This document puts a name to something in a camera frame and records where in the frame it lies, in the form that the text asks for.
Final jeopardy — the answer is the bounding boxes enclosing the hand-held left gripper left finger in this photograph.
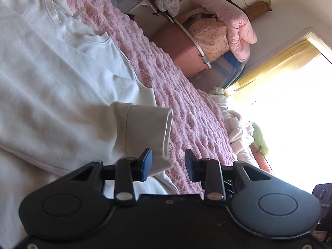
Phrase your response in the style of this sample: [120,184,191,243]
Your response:
[69,148,153,205]

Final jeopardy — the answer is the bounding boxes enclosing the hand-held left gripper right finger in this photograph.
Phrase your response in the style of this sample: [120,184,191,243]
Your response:
[184,149,271,203]

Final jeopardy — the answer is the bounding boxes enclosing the white printed sweatshirt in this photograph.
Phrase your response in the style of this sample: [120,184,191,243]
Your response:
[0,0,180,242]

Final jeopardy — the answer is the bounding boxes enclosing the pink fluffy blanket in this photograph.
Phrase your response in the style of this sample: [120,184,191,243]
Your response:
[23,0,238,195]

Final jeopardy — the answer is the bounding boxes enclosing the cream plush blanket bundle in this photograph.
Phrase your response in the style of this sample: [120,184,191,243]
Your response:
[209,88,256,161]

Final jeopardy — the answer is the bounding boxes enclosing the orange cushion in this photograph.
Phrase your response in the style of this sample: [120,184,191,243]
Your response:
[249,145,276,175]

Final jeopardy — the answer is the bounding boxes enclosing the green plush toy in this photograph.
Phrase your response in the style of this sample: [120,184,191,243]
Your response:
[250,122,270,156]

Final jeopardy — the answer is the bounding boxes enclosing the blue striped storage bag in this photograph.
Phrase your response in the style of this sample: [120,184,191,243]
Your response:
[211,50,247,89]

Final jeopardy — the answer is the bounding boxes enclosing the pink plastic storage box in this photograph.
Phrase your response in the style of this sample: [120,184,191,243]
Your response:
[152,16,213,79]

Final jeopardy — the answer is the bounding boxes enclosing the peach patterned storage bag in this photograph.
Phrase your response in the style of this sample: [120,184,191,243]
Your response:
[185,18,231,63]

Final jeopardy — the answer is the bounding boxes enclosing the dark speaker box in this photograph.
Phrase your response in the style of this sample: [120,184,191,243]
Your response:
[311,183,332,235]

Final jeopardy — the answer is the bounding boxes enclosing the yellow curtain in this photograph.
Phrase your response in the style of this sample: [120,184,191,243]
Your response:
[224,39,322,96]

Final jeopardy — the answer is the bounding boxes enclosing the pink padded quilt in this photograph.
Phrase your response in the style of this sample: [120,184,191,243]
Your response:
[190,0,258,62]

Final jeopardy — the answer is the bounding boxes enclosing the brown rolled mat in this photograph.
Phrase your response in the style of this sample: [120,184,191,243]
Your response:
[245,1,273,18]

